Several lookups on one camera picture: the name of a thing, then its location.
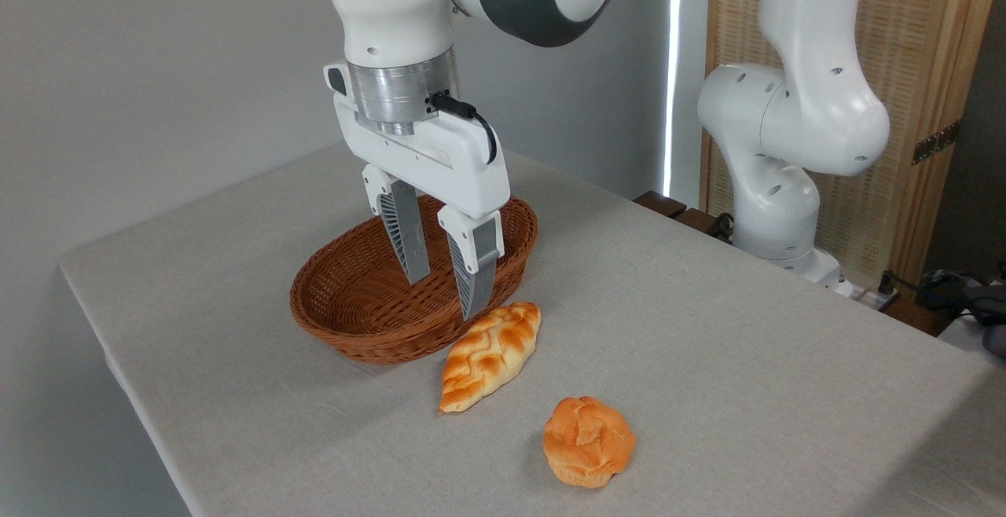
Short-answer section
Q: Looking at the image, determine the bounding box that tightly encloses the dark wooden block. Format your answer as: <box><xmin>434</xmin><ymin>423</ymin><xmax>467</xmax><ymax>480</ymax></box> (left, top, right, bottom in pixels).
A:
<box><xmin>633</xmin><ymin>190</ymin><xmax>688</xmax><ymax>220</ymax></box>
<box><xmin>674</xmin><ymin>207</ymin><xmax>733</xmax><ymax>241</ymax></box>

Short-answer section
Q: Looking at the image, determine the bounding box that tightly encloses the metal screen hinge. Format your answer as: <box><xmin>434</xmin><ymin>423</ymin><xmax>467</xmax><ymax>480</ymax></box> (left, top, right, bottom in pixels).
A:
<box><xmin>911</xmin><ymin>119</ymin><xmax>962</xmax><ymax>167</ymax></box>

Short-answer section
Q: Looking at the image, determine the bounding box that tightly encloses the black cable bundle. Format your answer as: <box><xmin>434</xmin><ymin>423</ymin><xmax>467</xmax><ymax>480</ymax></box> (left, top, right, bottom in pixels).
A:
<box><xmin>879</xmin><ymin>264</ymin><xmax>1006</xmax><ymax>358</ymax></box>

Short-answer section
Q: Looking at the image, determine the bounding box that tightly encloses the wooden folding screen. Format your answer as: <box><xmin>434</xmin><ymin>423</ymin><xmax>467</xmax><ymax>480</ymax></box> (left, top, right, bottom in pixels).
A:
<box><xmin>699</xmin><ymin>0</ymin><xmax>1006</xmax><ymax>292</ymax></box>

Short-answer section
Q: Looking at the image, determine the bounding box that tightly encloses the long braided bread loaf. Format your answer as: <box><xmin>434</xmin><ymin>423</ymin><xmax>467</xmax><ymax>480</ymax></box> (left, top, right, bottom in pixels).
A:
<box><xmin>438</xmin><ymin>301</ymin><xmax>543</xmax><ymax>415</ymax></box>

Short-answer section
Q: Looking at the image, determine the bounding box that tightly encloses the grey tablecloth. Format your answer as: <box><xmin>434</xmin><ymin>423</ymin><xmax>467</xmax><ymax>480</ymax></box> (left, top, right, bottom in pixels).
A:
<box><xmin>59</xmin><ymin>140</ymin><xmax>1006</xmax><ymax>517</ymax></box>

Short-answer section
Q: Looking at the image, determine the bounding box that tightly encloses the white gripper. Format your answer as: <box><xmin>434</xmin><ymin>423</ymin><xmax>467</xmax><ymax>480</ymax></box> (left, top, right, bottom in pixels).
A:
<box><xmin>323</xmin><ymin>63</ymin><xmax>512</xmax><ymax>322</ymax></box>

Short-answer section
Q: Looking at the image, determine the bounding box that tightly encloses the white power strip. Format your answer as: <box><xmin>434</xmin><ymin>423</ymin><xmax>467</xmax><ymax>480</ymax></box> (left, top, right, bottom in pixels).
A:
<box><xmin>832</xmin><ymin>275</ymin><xmax>901</xmax><ymax>314</ymax></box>

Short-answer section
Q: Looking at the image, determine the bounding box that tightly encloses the brown wicker basket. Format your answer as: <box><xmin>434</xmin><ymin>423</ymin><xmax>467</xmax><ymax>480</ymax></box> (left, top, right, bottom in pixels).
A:
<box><xmin>289</xmin><ymin>194</ymin><xmax>541</xmax><ymax>367</ymax></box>

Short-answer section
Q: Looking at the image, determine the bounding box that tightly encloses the round bread bun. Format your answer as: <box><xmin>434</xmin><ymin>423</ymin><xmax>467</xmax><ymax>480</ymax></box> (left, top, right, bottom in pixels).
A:
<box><xmin>542</xmin><ymin>396</ymin><xmax>637</xmax><ymax>490</ymax></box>

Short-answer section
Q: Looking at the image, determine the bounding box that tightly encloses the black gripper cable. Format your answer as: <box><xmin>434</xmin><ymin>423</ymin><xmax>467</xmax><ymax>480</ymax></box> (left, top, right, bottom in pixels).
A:
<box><xmin>428</xmin><ymin>92</ymin><xmax>500</xmax><ymax>167</ymax></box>

